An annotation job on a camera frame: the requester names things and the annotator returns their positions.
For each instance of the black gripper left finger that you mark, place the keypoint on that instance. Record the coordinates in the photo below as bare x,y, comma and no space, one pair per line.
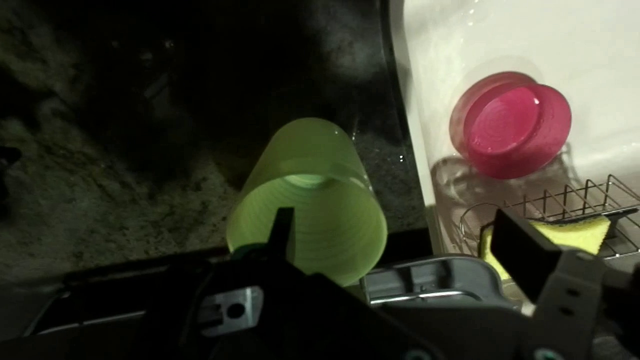
281,233

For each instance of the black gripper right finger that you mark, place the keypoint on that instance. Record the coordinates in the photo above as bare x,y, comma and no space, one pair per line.
522,250

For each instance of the yellow plastic cup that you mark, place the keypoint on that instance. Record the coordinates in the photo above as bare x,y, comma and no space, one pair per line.
313,152

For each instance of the pink plastic cup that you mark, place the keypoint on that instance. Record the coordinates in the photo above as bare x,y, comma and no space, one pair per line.
507,127

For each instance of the yellow sponge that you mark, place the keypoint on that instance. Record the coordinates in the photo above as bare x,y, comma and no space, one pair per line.
580,233

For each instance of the grey dish rack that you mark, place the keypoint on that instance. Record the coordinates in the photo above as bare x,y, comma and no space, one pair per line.
432,273

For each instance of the white sink basin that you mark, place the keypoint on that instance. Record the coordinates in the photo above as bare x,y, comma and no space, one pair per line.
567,41

